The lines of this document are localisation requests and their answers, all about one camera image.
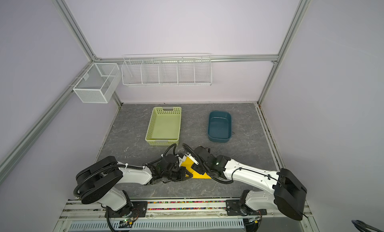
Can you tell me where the black cable bottom right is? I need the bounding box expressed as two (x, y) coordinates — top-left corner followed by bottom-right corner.
(351, 219), (383, 232)

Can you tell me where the green plastic basket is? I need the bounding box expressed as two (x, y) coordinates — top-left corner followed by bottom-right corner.
(145, 106), (182, 146)

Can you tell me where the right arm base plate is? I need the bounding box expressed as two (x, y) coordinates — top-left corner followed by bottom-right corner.
(225, 200), (267, 217)

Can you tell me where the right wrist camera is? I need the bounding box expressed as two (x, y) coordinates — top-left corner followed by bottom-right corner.
(187, 154), (199, 165)

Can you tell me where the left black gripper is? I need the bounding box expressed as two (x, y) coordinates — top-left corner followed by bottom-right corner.
(162, 166), (194, 182)

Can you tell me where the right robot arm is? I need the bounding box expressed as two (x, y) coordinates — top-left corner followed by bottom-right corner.
(183, 143), (307, 221)

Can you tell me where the white mesh wall box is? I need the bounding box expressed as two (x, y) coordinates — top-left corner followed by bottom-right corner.
(73, 63), (122, 104)

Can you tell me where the teal plastic tray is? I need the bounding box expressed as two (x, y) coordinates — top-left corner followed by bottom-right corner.
(208, 111), (232, 143)

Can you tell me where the white vented cable duct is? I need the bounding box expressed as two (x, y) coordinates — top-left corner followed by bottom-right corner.
(67, 218), (245, 232)

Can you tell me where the white wire wall rack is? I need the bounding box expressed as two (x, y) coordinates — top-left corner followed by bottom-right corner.
(122, 53), (213, 86)

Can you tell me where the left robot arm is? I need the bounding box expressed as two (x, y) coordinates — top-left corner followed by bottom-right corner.
(73, 143), (193, 217)

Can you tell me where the yellow paper napkin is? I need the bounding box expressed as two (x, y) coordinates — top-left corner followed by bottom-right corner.
(179, 155), (212, 180)

